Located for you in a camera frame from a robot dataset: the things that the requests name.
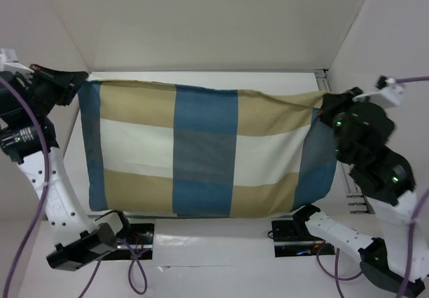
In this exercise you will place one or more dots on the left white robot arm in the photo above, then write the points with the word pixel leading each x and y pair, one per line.
pixel 30 142

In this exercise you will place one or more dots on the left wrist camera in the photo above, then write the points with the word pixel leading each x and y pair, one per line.
pixel 18 77

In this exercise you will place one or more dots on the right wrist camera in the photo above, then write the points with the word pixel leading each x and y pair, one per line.
pixel 389 93

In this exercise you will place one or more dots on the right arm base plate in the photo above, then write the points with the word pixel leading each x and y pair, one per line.
pixel 291 239

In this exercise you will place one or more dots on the blue beige patchwork pillowcase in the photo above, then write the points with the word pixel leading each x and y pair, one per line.
pixel 194 151

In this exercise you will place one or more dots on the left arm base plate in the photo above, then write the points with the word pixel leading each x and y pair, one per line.
pixel 141 241

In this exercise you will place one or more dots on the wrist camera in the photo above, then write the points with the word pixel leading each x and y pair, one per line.
pixel 389 93
pixel 18 77

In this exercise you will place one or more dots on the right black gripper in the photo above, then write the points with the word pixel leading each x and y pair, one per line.
pixel 334 103

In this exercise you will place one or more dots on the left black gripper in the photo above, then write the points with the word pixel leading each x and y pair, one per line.
pixel 67 86

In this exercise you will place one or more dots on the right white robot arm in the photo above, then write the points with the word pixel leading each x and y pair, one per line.
pixel 398 261

